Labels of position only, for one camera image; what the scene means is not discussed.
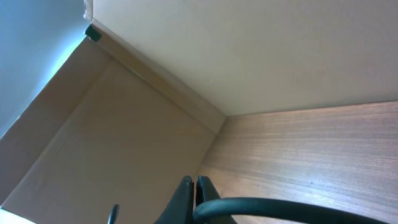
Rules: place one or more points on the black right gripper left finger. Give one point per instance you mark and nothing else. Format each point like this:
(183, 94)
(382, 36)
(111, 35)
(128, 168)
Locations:
(180, 207)

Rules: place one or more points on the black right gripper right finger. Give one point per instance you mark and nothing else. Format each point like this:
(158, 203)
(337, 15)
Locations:
(206, 191)

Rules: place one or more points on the cardboard side panel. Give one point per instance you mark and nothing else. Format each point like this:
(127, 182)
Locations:
(109, 128)

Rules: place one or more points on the black corner clip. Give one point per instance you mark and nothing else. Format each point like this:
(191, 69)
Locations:
(93, 34)

